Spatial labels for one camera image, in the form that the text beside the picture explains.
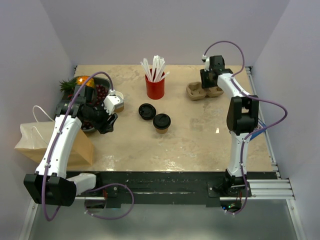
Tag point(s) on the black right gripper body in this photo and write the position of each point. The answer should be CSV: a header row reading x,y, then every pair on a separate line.
x,y
206,79

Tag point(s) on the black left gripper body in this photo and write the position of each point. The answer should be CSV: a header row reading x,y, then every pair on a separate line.
x,y
98,116

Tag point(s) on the brown pulp cup carrier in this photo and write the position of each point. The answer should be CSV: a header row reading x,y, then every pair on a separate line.
x,y
195,91

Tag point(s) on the black plastic cup lid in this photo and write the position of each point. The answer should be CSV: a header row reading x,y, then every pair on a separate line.
x,y
147,111
161,121

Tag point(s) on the brown paper takeout bag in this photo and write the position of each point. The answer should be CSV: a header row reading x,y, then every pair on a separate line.
x,y
35,137

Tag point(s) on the white paper coffee cup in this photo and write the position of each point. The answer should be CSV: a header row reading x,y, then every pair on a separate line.
x,y
161,130

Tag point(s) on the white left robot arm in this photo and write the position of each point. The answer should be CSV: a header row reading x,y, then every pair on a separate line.
x,y
49,183

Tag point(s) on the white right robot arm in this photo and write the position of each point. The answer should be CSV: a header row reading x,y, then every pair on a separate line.
x,y
241,120

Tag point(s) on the stacked brown paper cups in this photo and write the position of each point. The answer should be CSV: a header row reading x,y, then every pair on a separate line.
x,y
120,107

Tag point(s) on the dark red grape bunch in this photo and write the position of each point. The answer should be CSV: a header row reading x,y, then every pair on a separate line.
x,y
101,93

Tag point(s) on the dark green fruit tray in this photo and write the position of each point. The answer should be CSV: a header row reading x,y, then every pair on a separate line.
x,y
105,81

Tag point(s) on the white wrapped straw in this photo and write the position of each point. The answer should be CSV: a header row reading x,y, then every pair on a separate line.
x,y
154,67
163,76
148,70
160,64

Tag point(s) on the orange pineapple fruit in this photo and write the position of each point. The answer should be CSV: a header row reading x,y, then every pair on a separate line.
x,y
72,85

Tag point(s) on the red ribbed straw cup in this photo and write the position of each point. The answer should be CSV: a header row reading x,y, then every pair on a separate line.
x,y
155,90

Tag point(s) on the blue card packet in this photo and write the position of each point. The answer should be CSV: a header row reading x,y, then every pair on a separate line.
x,y
258,130

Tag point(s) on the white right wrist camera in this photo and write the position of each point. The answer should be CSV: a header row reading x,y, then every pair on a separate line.
x,y
206,61

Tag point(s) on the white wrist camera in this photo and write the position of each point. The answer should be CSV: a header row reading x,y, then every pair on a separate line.
x,y
206,61
110,103

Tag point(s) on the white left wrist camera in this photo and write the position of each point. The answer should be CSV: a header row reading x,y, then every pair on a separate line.
x,y
110,103

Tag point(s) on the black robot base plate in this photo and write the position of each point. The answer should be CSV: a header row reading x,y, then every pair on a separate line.
x,y
159,188

